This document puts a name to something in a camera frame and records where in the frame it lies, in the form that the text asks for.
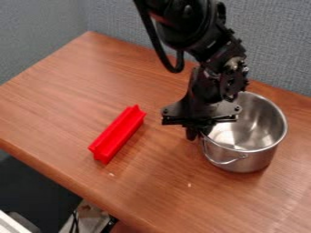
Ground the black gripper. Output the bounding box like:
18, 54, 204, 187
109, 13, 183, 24
160, 92, 243, 141

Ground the metal pot with handles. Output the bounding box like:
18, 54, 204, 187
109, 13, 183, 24
201, 92, 288, 173

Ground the red rectangular block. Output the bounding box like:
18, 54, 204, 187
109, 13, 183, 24
88, 105, 145, 165

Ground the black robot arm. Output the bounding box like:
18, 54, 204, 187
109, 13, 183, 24
132, 0, 249, 140

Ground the white object bottom left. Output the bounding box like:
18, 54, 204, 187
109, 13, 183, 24
0, 210, 32, 233

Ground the metal table leg frame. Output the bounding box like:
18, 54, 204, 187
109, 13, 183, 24
58, 200, 109, 233

